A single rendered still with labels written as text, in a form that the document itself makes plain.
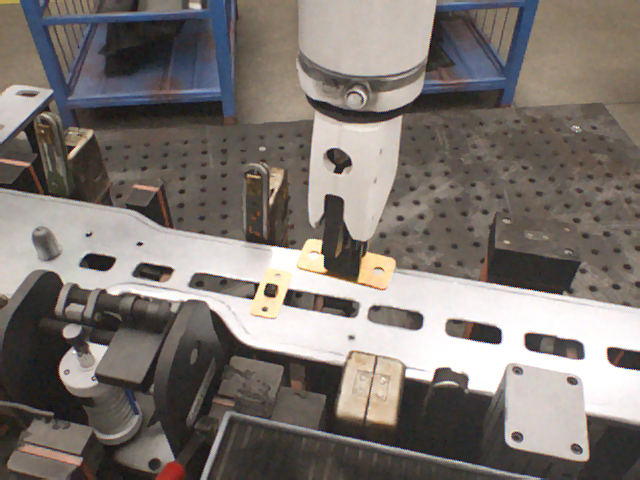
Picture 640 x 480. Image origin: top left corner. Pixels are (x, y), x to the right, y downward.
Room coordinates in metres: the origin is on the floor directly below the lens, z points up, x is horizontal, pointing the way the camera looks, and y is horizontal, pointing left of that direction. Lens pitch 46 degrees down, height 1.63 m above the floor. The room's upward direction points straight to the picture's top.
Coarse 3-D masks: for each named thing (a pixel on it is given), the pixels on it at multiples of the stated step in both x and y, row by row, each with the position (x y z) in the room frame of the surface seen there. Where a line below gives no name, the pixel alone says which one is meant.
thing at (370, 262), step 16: (320, 240) 0.39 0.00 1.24; (304, 256) 0.37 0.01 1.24; (320, 256) 0.37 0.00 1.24; (368, 256) 0.37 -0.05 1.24; (384, 256) 0.37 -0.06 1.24; (320, 272) 0.35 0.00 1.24; (336, 272) 0.35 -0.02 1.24; (368, 272) 0.35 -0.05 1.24; (384, 272) 0.35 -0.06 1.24; (384, 288) 0.33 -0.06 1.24
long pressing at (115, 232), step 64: (0, 192) 0.74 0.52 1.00; (0, 256) 0.60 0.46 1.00; (64, 256) 0.60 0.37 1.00; (128, 256) 0.60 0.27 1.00; (192, 256) 0.60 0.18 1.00; (256, 256) 0.60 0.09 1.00; (256, 320) 0.48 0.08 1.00; (320, 320) 0.48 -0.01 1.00; (448, 320) 0.48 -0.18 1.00; (512, 320) 0.48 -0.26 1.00; (576, 320) 0.48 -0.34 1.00
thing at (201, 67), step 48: (48, 0) 2.55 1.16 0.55; (144, 0) 2.61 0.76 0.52; (192, 0) 2.77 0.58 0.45; (48, 48) 2.32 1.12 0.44; (96, 48) 2.86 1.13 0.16; (144, 48) 2.67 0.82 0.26; (192, 48) 2.85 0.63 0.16; (96, 96) 2.35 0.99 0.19; (144, 96) 2.36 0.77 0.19; (192, 96) 2.38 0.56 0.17
